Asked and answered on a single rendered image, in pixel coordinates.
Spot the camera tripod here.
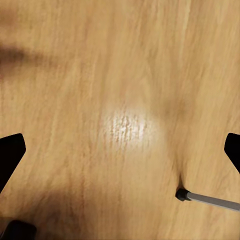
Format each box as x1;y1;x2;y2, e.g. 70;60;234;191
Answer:
176;188;240;212

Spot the digital camera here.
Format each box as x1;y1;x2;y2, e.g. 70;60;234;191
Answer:
0;220;37;240

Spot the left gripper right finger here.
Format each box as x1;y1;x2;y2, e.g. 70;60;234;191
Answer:
224;133;240;173

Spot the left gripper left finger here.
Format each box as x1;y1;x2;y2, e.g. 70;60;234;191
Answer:
0;133;26;193

